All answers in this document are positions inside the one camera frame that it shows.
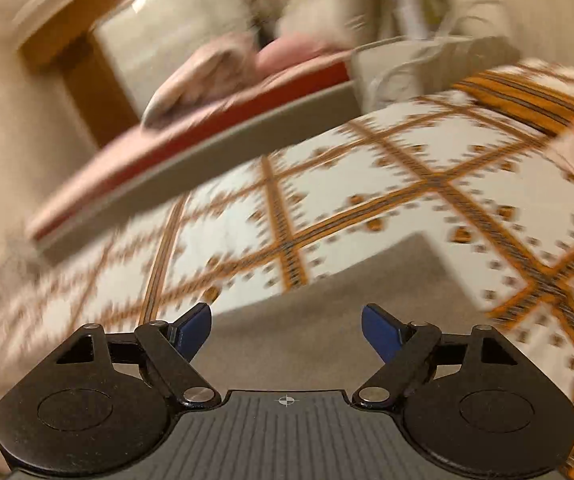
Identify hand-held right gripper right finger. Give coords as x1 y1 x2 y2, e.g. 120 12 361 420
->
352 302 522 408

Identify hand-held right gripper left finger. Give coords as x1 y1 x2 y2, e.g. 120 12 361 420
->
47 302 222 408

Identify grey-brown pants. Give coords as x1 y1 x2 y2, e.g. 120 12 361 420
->
187 232 492 395

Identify orange heart patterned bedsheet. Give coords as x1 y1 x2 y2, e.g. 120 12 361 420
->
0 57 574 480

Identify large bed with pink sheet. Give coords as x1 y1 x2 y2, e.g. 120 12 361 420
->
27 52 362 261

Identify pink folded quilt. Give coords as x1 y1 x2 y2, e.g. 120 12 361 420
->
142 32 262 128

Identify white nightstand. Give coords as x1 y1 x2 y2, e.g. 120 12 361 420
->
352 35 518 113

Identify orange patterned pillow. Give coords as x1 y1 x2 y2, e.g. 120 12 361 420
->
454 67 574 133

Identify pink pillow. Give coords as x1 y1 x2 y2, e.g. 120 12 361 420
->
257 37 340 73

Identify wardrobe with white sliding doors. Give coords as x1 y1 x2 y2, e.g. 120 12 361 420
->
17 0 278 146

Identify beige padded headboard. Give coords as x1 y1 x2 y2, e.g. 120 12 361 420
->
277 0 382 48

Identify white metal bed frame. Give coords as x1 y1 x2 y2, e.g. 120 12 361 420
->
362 0 510 106

